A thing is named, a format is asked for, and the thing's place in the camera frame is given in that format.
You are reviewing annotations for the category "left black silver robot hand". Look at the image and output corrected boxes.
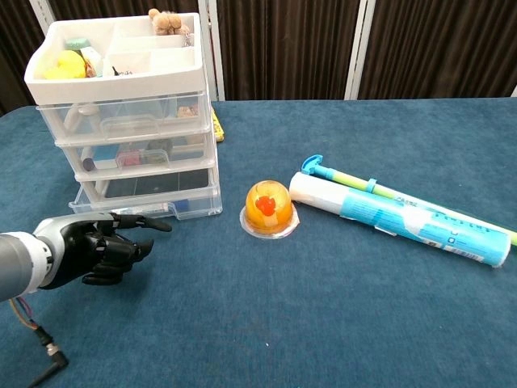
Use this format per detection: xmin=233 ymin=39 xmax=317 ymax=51
xmin=34 ymin=212 xmax=174 ymax=290

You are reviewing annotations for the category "brown teddy bear toy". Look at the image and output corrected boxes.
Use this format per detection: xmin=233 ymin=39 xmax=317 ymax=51
xmin=148 ymin=7 xmax=191 ymax=36

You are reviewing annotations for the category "white blue paper roll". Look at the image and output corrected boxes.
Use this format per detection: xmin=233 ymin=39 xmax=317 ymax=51
xmin=288 ymin=171 xmax=513 ymax=268

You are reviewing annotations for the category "white storage tray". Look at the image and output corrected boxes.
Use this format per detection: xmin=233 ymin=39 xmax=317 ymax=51
xmin=23 ymin=11 xmax=224 ymax=221

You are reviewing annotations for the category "clear middle drawer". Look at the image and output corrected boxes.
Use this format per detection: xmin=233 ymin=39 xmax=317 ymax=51
xmin=54 ymin=129 xmax=218 ymax=178

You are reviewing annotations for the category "pink small box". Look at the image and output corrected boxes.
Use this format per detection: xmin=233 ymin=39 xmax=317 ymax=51
xmin=116 ymin=150 xmax=142 ymax=167

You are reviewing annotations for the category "dark green small box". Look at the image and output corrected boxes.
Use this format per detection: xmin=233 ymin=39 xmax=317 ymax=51
xmin=145 ymin=139 xmax=174 ymax=165

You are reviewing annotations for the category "white tube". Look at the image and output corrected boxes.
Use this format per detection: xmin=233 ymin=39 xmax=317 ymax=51
xmin=60 ymin=103 xmax=100 ymax=134

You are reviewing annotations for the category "clear top drawer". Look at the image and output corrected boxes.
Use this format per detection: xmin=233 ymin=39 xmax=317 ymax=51
xmin=36 ymin=91 xmax=213 ymax=143

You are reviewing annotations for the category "wire bundle with black connector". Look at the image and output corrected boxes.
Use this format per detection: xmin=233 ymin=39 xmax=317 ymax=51
xmin=7 ymin=297 xmax=69 ymax=387

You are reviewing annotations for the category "yellow rubber duck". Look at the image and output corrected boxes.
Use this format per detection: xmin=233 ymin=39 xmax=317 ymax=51
xmin=42 ymin=49 xmax=87 ymax=80

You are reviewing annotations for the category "blue green hand pump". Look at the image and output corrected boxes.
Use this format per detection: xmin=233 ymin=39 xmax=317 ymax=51
xmin=301 ymin=154 xmax=517 ymax=247

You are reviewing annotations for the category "orange jelly cup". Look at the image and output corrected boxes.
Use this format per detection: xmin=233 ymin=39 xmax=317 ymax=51
xmin=239 ymin=179 xmax=301 ymax=240

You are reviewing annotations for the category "yellow flat packet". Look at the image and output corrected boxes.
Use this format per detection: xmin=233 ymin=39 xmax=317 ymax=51
xmin=212 ymin=112 xmax=226 ymax=143

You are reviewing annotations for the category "clear drawer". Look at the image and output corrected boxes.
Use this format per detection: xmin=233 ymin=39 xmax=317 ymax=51
xmin=68 ymin=167 xmax=223 ymax=221
xmin=54 ymin=129 xmax=218 ymax=178
xmin=36 ymin=91 xmax=213 ymax=143

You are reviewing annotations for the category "blue block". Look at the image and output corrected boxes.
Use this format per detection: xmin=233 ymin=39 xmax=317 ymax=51
xmin=92 ymin=145 xmax=119 ymax=163

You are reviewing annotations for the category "dark brown curtain panel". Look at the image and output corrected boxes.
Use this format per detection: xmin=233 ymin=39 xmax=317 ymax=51
xmin=0 ymin=0 xmax=46 ymax=117
xmin=48 ymin=0 xmax=202 ymax=19
xmin=358 ymin=0 xmax=517 ymax=100
xmin=216 ymin=0 xmax=361 ymax=101

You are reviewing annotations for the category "blue table mat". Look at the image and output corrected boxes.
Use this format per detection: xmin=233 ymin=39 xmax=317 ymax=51
xmin=0 ymin=96 xmax=517 ymax=388

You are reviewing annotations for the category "clear bottom drawer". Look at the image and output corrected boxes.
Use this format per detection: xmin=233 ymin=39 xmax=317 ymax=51
xmin=68 ymin=167 xmax=223 ymax=221

